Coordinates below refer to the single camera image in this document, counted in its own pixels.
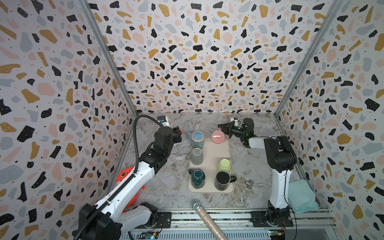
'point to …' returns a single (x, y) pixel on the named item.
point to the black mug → (223, 179)
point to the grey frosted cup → (197, 157)
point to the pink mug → (218, 137)
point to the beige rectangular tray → (213, 153)
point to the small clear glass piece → (249, 183)
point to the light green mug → (225, 165)
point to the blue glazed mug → (197, 139)
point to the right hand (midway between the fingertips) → (219, 125)
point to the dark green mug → (197, 178)
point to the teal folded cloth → (301, 197)
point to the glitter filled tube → (197, 205)
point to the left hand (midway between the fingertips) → (177, 127)
